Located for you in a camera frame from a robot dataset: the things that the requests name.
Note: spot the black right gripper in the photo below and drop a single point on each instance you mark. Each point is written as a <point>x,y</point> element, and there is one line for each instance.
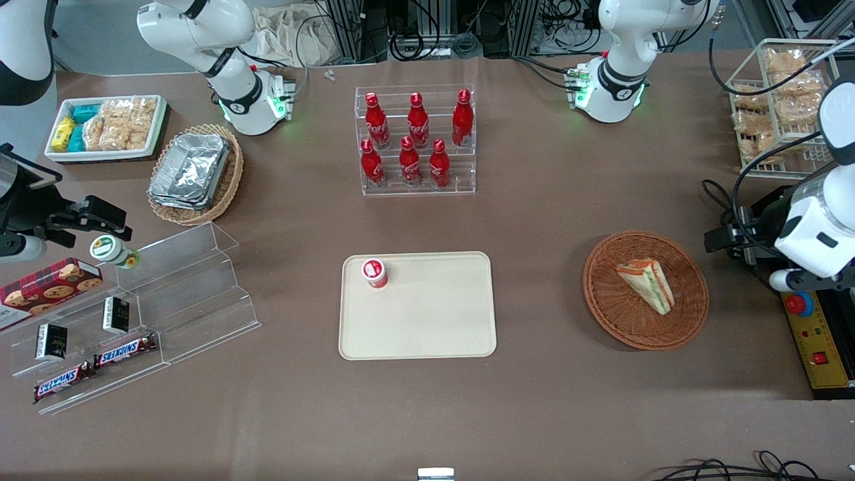
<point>25,206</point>

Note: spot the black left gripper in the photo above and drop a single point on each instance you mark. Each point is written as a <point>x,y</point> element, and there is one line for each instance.
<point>767,221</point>

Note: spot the triangular sandwich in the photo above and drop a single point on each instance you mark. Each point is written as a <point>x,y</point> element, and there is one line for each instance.
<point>648,284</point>

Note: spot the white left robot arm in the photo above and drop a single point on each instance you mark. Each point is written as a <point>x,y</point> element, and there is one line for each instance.
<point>621,67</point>

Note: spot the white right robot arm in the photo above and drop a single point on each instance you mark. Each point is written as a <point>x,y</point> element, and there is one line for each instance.
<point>235,87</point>

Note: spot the aluminium foil tray stack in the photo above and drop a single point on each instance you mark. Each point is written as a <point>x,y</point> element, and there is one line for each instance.
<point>190,170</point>

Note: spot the brown round wicker basket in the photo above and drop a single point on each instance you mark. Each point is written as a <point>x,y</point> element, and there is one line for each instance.
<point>614,314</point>

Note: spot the light oval wicker basket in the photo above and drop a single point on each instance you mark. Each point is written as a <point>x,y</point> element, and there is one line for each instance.
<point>230,180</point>

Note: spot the cream plastic serving tray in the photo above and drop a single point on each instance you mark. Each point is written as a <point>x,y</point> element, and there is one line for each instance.
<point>427,314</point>

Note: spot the green lidded white cup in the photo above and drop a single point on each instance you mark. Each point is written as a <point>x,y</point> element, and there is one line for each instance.
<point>112,250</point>

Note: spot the white rectangular snack bin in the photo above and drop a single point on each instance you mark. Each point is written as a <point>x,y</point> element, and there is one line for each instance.
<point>100,155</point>

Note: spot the clear rice cracker bag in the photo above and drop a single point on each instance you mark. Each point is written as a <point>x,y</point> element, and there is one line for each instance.
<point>115,110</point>
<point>798,110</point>
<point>768,147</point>
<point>94,133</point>
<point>796,85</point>
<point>749,98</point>
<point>751,123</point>
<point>127,137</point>
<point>784,61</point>
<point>143,112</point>

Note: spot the red plaid cookie box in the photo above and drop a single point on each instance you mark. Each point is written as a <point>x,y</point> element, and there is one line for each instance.
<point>47,287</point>

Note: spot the teal snack packet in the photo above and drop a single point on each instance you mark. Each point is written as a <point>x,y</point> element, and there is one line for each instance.
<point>76,139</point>
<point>85,112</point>

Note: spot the small black white box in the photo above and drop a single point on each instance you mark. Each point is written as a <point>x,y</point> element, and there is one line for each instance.
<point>51,342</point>
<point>116,315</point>

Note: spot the yellow snack packet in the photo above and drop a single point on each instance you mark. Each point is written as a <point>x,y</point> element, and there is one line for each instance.
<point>63,131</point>

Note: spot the clear acrylic stepped shelf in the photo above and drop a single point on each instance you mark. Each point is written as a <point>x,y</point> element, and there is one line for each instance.
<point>200,294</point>

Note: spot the snickers chocolate bar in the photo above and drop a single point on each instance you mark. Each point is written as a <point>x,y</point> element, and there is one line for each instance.
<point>63,382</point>
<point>125,351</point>

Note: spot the yellow emergency stop control box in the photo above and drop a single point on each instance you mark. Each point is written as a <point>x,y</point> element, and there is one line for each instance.
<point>818,341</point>

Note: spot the black countertop appliance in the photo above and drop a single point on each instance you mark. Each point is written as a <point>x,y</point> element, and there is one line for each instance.
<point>835,394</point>

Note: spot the white crumpled cloth bag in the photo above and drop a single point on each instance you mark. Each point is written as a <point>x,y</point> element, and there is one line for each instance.
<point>287,33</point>

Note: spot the clear acrylic bottle rack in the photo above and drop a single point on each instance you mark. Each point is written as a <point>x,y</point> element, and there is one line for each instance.
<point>461,180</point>

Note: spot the red cola bottle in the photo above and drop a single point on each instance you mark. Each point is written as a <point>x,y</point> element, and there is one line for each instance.
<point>409,164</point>
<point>377,123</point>
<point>462,120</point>
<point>439,167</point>
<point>418,123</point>
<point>372,166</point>

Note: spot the red white lidded cup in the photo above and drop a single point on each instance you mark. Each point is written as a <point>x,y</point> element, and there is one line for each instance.
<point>375,272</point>

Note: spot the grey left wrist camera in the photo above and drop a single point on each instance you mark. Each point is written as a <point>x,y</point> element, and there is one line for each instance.
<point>789,280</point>

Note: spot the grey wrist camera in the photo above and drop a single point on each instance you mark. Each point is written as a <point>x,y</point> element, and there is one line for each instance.
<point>23,248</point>
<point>789,280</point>

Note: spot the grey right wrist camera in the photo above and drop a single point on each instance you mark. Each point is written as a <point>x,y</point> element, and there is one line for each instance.
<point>23,248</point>

